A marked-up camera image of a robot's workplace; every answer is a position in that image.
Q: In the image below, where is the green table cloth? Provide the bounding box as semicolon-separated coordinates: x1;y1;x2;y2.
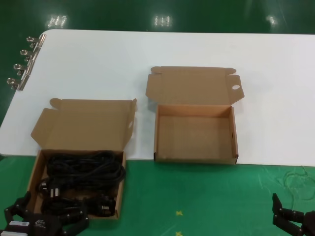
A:
0;154;315;236

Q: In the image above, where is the silver metal binder clip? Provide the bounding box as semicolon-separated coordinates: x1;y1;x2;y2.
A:
19;48;41;62
12;61;34;76
26;34;48;49
6;73;28;92

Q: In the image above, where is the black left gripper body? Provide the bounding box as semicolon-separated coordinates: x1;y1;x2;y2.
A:
11;210;65;236

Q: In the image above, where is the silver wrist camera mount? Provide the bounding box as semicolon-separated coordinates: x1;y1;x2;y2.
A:
0;220;30;236

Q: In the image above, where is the open brown cardboard box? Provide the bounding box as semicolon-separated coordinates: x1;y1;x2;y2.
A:
144;65;245;165
26;97;137;219

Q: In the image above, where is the black power adapter plug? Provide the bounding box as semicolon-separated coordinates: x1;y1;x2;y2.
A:
40;193;117;217

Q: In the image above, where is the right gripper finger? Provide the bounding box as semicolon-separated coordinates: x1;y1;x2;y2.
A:
271;193;306;233

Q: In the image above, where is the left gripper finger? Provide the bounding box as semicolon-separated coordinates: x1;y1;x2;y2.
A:
4;191;32;223
59;201;90;236

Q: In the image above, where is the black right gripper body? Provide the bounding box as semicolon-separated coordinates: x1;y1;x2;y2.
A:
301;210;315;236

